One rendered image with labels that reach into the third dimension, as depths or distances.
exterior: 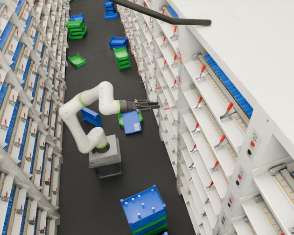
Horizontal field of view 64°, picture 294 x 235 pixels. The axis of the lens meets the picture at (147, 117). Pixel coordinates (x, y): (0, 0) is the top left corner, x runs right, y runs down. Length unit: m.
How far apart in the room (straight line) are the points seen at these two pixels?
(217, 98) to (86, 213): 1.84
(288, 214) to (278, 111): 0.30
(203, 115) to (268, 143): 0.59
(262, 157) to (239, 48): 0.40
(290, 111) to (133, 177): 2.07
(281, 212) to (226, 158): 0.37
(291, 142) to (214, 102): 0.48
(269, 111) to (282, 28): 0.50
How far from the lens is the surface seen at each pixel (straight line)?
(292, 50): 0.97
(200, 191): 1.65
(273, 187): 0.84
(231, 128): 0.95
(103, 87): 1.63
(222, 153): 1.11
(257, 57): 0.90
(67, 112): 1.95
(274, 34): 1.06
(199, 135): 1.41
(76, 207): 2.57
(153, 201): 1.99
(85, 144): 2.15
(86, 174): 2.73
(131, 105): 1.64
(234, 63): 0.85
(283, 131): 0.65
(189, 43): 1.24
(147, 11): 0.96
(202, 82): 1.15
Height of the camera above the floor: 2.21
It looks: 45 degrees down
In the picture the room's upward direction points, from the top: 7 degrees counter-clockwise
